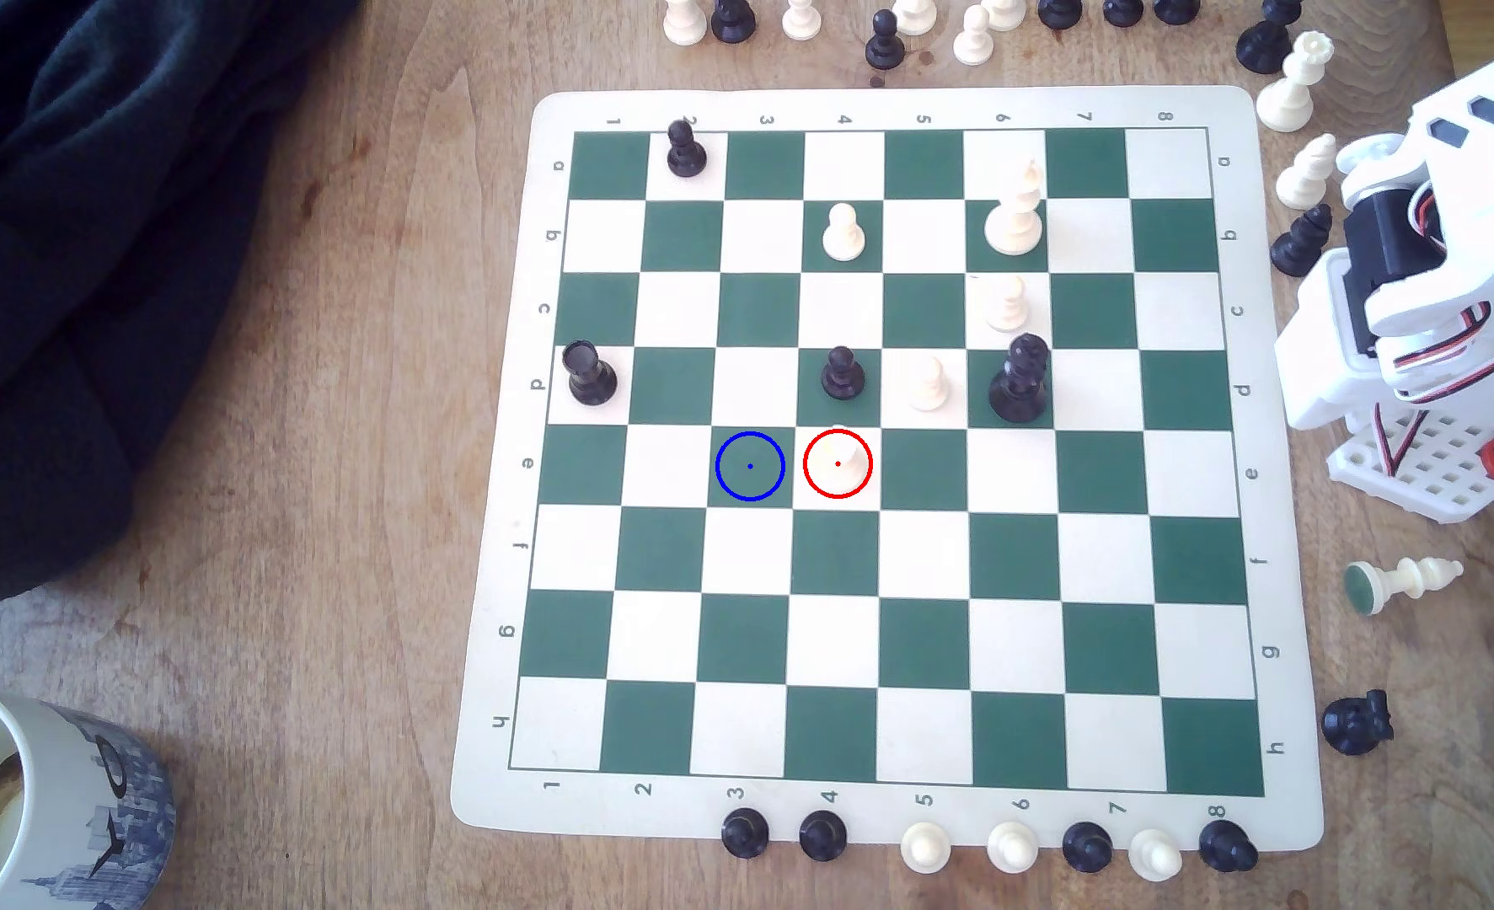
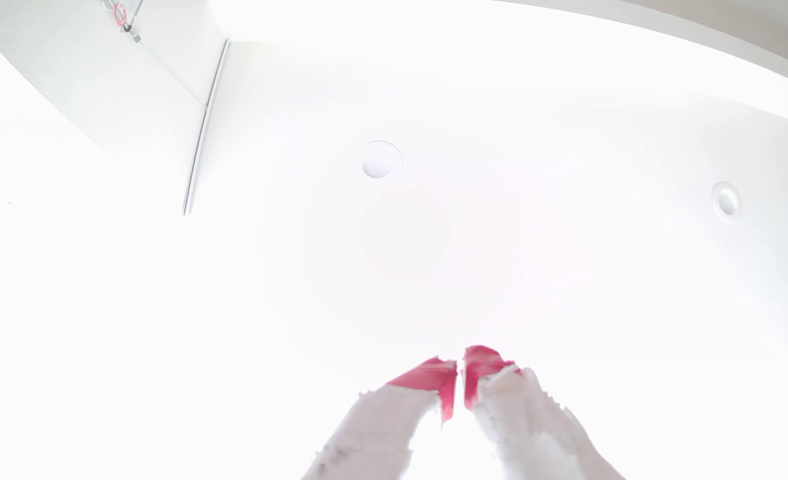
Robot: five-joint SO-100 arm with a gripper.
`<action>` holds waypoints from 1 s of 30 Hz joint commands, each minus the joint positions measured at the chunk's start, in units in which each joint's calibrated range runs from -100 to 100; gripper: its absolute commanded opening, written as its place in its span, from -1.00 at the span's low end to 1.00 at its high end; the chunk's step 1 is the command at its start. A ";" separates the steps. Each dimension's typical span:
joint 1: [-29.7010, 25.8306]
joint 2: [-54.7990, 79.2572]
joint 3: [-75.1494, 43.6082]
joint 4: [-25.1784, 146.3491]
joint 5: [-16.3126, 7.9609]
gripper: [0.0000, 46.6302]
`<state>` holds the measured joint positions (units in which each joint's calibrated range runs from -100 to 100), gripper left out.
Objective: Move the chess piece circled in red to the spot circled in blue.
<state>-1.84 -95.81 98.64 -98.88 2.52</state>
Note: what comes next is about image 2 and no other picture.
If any round recessed ceiling light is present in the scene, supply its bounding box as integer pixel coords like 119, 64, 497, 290
711, 181, 741, 223
358, 140, 404, 180

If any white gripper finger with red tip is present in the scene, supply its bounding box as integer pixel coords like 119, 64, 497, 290
300, 356, 459, 480
463, 344, 626, 480

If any ceiling fixture with red wire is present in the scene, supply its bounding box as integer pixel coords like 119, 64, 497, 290
104, 0, 144, 44

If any grey ceiling trim strip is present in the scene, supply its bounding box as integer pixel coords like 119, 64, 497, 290
182, 39, 231, 217

